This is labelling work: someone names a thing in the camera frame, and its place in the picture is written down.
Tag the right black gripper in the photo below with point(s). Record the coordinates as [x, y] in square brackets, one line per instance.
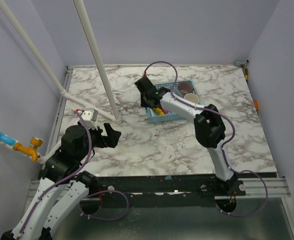
[143, 104]

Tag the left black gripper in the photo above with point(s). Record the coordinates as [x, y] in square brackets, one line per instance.
[110, 140]

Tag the yellow toothpaste tube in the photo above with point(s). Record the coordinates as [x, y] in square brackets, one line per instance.
[158, 111]

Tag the blue plastic basket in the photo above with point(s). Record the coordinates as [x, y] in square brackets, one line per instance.
[170, 115]

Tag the purple mug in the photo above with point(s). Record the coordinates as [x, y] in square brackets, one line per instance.
[185, 87]

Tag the yellow mug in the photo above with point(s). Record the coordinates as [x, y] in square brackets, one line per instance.
[191, 97]

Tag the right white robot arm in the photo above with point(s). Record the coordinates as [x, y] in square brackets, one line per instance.
[208, 124]

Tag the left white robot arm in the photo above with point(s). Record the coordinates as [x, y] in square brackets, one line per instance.
[63, 183]

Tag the yellow tool at corner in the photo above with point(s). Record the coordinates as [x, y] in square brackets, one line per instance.
[246, 72]

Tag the toy faucet blue orange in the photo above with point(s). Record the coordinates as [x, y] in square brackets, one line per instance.
[30, 151]

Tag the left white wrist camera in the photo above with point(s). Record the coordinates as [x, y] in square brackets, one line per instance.
[89, 115]

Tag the orange clamp on wall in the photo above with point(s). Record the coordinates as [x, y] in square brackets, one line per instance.
[256, 105]

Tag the black mounting rail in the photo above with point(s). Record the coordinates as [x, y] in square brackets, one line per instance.
[160, 191]

